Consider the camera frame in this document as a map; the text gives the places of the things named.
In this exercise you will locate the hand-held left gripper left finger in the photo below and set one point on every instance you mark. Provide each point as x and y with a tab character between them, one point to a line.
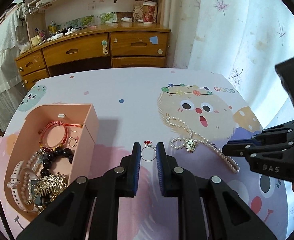
136	170

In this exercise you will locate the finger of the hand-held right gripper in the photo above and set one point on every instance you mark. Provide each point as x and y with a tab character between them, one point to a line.
279	130
239	150

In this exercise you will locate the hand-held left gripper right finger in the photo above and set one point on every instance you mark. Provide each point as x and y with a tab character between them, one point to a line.
159	170

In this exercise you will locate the pink plastic box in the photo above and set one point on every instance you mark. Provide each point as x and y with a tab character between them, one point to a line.
86	135

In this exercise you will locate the gold hair comb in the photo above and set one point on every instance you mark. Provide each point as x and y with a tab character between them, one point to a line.
49	183

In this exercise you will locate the small flower brooch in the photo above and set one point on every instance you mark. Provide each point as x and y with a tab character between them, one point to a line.
41	157

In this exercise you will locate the cartoon printed tablecloth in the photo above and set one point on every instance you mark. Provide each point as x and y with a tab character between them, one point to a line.
137	105

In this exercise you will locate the white leaf print curtain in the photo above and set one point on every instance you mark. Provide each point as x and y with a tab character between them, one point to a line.
237	30

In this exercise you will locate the drawer safety lock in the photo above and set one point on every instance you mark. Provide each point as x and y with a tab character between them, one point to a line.
104	46

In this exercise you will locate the wooden desk with drawers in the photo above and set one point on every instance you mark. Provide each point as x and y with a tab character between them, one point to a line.
86	50

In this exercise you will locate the blue sticker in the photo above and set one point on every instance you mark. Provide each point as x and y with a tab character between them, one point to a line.
153	40

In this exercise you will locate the white bottle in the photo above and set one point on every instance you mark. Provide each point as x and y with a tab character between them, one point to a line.
126	19

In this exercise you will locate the red patterned mug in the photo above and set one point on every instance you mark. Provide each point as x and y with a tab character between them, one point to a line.
149	13

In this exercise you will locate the yellow container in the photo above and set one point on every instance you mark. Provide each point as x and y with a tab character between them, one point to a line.
38	40

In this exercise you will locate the white lace cover cloth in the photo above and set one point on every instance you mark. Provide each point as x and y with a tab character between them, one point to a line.
1	67

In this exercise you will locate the wooden bookshelf hutch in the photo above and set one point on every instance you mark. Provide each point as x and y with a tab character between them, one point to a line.
34	17

